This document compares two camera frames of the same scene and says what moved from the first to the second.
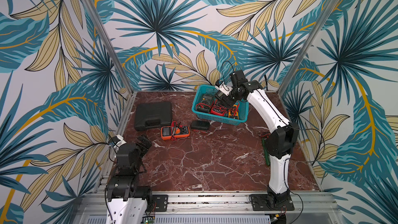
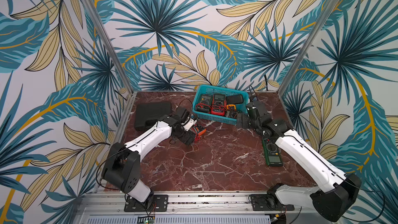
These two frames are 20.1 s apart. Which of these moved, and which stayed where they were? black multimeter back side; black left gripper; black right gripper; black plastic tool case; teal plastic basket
Moved: black right gripper; black left gripper; black multimeter back side
Stayed: black plastic tool case; teal plastic basket
